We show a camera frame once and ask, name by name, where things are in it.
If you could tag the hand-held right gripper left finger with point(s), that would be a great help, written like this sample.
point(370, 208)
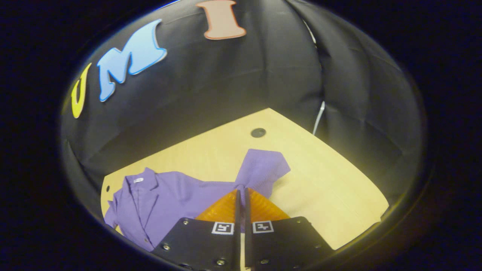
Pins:
point(237, 241)

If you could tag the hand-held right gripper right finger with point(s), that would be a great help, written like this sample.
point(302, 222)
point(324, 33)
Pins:
point(247, 241)

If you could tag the purple buttoned cardigan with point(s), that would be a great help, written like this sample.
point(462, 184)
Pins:
point(169, 199)

